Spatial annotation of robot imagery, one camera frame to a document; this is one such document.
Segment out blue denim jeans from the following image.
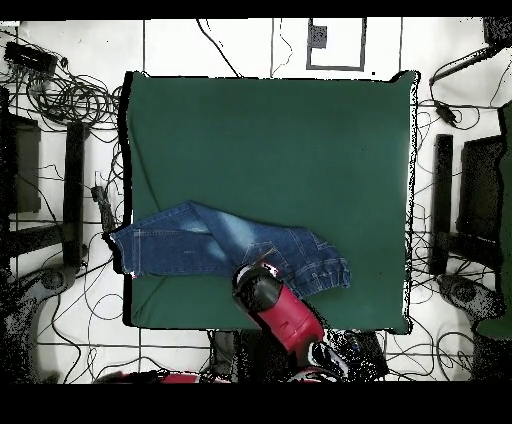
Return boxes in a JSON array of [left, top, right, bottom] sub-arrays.
[[108, 199, 352, 299]]

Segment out dark flat panel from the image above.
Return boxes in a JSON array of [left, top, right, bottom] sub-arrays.
[[0, 113, 42, 215], [455, 134, 506, 241]]

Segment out dark green table cloth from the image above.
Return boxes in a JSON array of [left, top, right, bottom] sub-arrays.
[[119, 70, 419, 335]]

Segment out black stand beam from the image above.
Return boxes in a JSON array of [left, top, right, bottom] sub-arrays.
[[61, 120, 87, 269], [429, 133, 455, 277]]

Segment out long black power strip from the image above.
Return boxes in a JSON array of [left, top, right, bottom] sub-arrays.
[[347, 330, 390, 380]]

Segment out small grey box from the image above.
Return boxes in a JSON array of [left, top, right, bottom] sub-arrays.
[[308, 24, 328, 49]]

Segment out black power adapter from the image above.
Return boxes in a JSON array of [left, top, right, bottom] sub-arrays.
[[433, 99, 459, 128]]

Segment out black electronics box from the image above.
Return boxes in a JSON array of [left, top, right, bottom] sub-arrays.
[[3, 40, 59, 74]]

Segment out dark speckled box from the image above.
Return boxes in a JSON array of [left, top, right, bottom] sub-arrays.
[[482, 16, 512, 49]]

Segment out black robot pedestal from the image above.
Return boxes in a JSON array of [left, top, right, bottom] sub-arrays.
[[209, 329, 293, 383]]

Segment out grey rectangular frame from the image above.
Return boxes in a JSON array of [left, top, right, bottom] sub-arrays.
[[305, 17, 367, 73]]

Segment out tangled black cable coil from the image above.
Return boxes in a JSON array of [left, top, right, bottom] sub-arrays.
[[23, 67, 125, 133]]

